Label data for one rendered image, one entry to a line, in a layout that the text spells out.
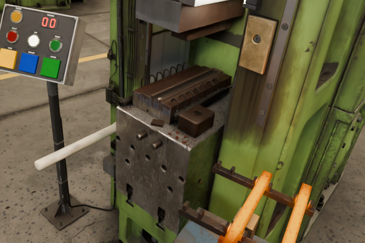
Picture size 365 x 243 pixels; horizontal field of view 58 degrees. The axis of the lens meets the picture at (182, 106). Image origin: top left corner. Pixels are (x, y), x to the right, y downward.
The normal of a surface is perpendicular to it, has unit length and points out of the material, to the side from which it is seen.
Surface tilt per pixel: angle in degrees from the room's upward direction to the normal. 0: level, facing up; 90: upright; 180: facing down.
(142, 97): 90
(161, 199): 90
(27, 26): 60
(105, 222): 0
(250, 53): 90
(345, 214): 0
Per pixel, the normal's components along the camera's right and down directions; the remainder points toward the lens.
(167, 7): -0.63, 0.33
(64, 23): -0.16, -0.03
